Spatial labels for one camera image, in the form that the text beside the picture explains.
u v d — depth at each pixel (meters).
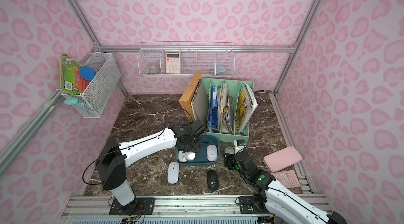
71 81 0.70
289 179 0.80
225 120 0.83
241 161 0.61
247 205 0.72
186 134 0.59
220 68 1.00
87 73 0.75
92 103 0.80
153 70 0.97
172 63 0.95
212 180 0.78
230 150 0.90
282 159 0.84
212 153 0.86
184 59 0.99
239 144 0.72
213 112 0.88
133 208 0.65
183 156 0.86
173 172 0.82
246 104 0.86
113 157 0.49
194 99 0.81
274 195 0.53
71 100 0.63
